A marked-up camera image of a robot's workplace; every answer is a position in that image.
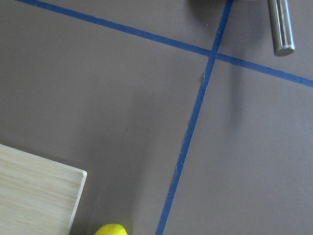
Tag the yellow lemon near board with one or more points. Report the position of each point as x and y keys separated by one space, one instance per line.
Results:
x=111 y=229

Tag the wooden cutting board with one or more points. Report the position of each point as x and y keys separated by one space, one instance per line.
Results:
x=38 y=196

